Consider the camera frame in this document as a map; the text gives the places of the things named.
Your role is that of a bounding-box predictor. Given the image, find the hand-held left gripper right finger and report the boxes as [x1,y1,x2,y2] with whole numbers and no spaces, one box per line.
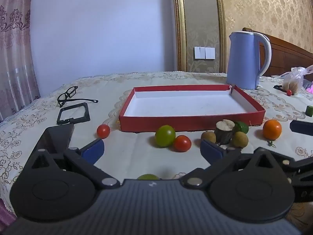
[180,139,284,191]

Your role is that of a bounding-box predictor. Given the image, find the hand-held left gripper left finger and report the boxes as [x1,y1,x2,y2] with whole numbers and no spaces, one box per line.
[23,138,121,191]

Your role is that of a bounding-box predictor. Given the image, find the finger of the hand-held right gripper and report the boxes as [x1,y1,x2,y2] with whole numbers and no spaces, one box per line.
[290,120,313,135]
[275,155,313,203]

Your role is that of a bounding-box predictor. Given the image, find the brown longan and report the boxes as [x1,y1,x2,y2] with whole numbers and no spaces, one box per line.
[201,131,217,144]
[231,131,249,148]

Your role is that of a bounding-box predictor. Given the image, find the orange tangerine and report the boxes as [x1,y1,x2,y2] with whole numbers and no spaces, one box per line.
[263,119,282,140]

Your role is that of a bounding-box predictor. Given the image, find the black rectangular block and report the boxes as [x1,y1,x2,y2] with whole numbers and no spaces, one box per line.
[40,124,74,153]

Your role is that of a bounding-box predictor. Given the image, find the green tomato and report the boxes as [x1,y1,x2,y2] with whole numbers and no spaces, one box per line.
[155,125,176,148]
[136,174,160,181]

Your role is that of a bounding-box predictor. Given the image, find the red cardboard box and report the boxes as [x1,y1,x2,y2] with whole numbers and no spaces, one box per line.
[119,84,266,133]

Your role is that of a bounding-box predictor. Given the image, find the small wooden stump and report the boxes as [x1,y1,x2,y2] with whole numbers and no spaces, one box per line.
[214,119,236,146]

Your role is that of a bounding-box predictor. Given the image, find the pink item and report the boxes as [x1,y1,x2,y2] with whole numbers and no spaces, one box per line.
[303,80,313,95]

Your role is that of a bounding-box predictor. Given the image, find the green pointed fruit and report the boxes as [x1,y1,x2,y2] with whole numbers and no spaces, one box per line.
[233,121,249,135]

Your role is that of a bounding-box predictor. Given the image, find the clear plastic bag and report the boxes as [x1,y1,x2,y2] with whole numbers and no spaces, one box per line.
[282,65,313,96]

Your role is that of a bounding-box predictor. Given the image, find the black eyeglasses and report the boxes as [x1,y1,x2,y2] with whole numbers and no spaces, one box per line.
[57,86,99,108]

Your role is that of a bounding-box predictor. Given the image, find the blue electric kettle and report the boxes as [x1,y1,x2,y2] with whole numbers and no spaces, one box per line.
[226,31,272,90]

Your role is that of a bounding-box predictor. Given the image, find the pink cloth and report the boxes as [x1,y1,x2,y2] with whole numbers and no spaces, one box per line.
[0,199,17,228]

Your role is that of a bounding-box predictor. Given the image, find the pink patterned curtain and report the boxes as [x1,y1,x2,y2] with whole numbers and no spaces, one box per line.
[0,0,41,123]

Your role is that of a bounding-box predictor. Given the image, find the black square frame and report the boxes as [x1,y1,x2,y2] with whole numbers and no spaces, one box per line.
[56,102,90,125]

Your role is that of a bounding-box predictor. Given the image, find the white wall switch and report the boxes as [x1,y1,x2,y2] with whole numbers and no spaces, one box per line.
[194,46,216,60]

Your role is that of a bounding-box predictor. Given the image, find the gold wall moulding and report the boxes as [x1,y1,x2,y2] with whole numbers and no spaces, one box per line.
[171,0,227,73]

